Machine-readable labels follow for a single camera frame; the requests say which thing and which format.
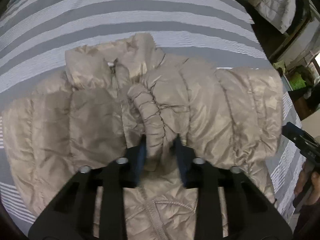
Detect beige puffer jacket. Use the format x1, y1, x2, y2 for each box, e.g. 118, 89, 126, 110
2, 34, 283, 239

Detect person's right hand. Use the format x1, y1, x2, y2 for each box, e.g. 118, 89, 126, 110
293, 160, 320, 205

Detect dark wooden wardrobe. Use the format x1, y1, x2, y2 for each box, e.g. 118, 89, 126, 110
235, 0, 319, 67

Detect grey hanging puffer coat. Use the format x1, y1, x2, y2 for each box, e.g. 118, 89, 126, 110
248, 0, 296, 34

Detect grey white striped bedsheet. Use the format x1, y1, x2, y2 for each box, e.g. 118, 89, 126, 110
1, 0, 298, 232

